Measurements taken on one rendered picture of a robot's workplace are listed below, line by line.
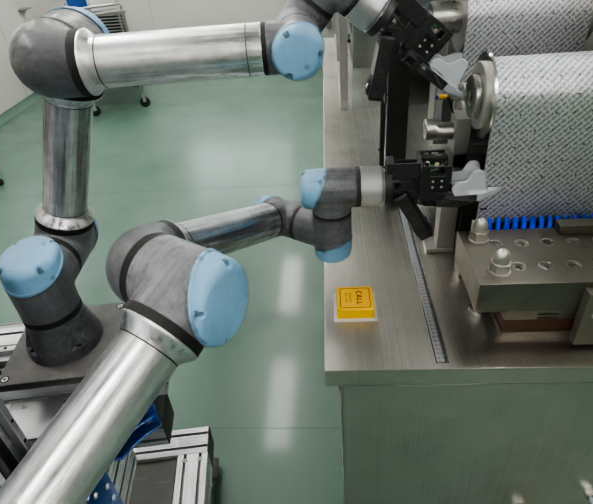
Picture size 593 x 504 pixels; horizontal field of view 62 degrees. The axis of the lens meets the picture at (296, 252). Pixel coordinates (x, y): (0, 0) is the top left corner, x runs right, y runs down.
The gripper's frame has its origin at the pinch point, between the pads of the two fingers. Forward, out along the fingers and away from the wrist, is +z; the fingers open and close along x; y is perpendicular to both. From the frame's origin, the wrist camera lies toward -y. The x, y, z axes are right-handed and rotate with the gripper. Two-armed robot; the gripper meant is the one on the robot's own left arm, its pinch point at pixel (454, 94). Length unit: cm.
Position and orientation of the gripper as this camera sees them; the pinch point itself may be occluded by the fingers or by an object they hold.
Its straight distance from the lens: 98.2
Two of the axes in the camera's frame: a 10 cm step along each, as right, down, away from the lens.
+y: 5.8, -6.5, -4.9
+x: 0.4, -5.8, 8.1
